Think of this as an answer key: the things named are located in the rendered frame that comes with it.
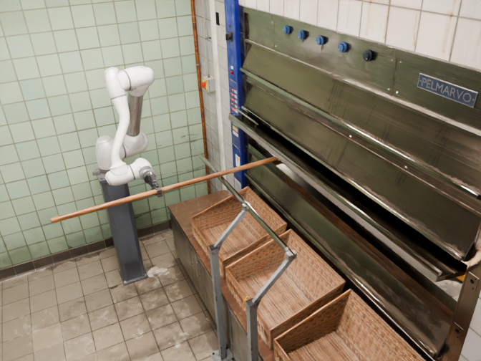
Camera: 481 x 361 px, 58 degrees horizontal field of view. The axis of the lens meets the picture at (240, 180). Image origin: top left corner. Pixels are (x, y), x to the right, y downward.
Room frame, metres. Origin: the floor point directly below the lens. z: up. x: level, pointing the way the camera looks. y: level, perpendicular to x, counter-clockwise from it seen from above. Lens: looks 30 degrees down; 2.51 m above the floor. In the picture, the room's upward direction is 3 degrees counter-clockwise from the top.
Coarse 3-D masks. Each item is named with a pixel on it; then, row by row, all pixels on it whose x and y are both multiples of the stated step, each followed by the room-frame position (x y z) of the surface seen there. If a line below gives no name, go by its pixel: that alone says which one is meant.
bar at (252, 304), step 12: (240, 216) 2.02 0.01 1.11; (228, 228) 2.00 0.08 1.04; (264, 228) 1.82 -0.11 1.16; (276, 240) 1.71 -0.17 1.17; (216, 252) 1.94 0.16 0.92; (288, 252) 1.61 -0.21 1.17; (216, 264) 1.94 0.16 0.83; (288, 264) 1.59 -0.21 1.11; (216, 276) 1.94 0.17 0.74; (276, 276) 1.56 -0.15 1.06; (216, 288) 1.93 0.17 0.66; (264, 288) 1.54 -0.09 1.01; (216, 300) 1.93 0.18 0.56; (252, 300) 1.53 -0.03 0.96; (216, 312) 1.94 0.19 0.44; (252, 312) 1.50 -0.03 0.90; (216, 324) 1.96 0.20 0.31; (252, 324) 1.50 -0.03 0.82; (252, 336) 1.50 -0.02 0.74; (228, 348) 2.02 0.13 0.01; (252, 348) 1.49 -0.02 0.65; (216, 360) 1.93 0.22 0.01; (228, 360) 1.92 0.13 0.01; (252, 360) 1.49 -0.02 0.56
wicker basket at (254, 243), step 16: (240, 192) 2.74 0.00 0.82; (208, 208) 2.63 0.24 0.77; (224, 208) 2.68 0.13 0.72; (240, 208) 2.74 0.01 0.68; (256, 208) 2.60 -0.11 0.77; (192, 224) 2.56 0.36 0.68; (208, 224) 2.63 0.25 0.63; (224, 224) 2.67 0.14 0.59; (240, 224) 2.66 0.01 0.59; (256, 224) 2.54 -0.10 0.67; (272, 224) 2.40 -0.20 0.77; (208, 240) 2.49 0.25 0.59; (240, 240) 2.47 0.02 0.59; (256, 240) 2.46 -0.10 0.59; (208, 256) 2.31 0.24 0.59; (224, 256) 2.30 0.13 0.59; (240, 256) 2.29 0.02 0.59; (224, 272) 2.09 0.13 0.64; (240, 272) 2.13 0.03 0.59
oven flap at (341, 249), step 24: (264, 168) 2.65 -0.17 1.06; (264, 192) 2.52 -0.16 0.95; (288, 192) 2.35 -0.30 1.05; (288, 216) 2.23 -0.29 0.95; (312, 216) 2.09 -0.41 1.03; (312, 240) 1.99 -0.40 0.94; (336, 240) 1.87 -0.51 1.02; (360, 264) 1.68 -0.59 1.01; (384, 288) 1.52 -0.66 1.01; (408, 312) 1.37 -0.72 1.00; (432, 312) 1.29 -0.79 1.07; (432, 336) 1.24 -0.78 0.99
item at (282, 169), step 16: (256, 144) 2.80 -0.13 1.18; (288, 176) 2.32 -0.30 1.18; (304, 192) 2.16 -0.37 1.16; (336, 208) 1.95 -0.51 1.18; (352, 224) 1.80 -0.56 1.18; (368, 240) 1.66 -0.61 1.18; (384, 256) 1.55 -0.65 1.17; (400, 256) 1.53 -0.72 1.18; (400, 272) 1.45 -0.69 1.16; (416, 272) 1.43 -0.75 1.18; (416, 288) 1.36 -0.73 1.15; (432, 288) 1.33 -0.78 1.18; (448, 304) 1.23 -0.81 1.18
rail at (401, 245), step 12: (240, 120) 2.62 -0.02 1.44; (252, 132) 2.45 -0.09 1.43; (288, 156) 2.09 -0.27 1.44; (300, 168) 1.95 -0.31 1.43; (336, 192) 1.70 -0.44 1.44; (348, 204) 1.60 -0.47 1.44; (360, 216) 1.52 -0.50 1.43; (384, 228) 1.41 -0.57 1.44; (396, 240) 1.33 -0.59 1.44; (408, 252) 1.27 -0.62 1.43; (432, 264) 1.19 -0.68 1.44
